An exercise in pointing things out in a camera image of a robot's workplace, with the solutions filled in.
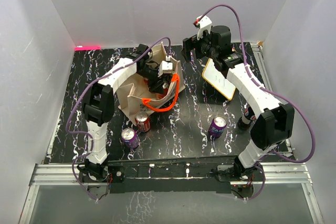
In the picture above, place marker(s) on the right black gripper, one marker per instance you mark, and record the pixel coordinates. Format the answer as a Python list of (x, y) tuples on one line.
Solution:
[(188, 44)]

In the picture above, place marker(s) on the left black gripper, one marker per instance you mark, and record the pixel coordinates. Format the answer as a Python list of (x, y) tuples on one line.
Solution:
[(158, 87)]

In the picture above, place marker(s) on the canvas bag with orange handles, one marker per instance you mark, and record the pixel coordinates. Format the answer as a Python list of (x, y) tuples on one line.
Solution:
[(134, 95)]

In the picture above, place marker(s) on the purple Fanta can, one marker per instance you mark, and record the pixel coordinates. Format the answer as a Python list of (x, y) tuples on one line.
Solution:
[(130, 138), (217, 126)]

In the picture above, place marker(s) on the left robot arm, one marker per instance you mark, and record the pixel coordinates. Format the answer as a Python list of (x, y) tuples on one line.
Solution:
[(98, 109)]

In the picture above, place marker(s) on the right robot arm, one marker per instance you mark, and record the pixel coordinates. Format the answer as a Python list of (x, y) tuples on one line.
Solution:
[(270, 122)]

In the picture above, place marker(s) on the red Coke can front left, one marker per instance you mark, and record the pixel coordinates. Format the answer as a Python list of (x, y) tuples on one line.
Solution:
[(143, 121)]

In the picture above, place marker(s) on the black marble pattern mat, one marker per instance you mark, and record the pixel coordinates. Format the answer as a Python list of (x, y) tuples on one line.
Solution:
[(180, 132)]

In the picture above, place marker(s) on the pink marker pen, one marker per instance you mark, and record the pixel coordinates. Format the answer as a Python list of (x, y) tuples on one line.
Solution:
[(84, 48)]

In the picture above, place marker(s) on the dark Pepsi bottle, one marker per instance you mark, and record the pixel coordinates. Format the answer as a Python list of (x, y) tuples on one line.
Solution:
[(246, 119)]

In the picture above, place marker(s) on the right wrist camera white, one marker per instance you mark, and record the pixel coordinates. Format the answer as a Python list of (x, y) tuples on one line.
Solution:
[(204, 25)]

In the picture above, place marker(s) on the small whiteboard with orange frame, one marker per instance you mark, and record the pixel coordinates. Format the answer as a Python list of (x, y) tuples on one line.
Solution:
[(212, 76)]

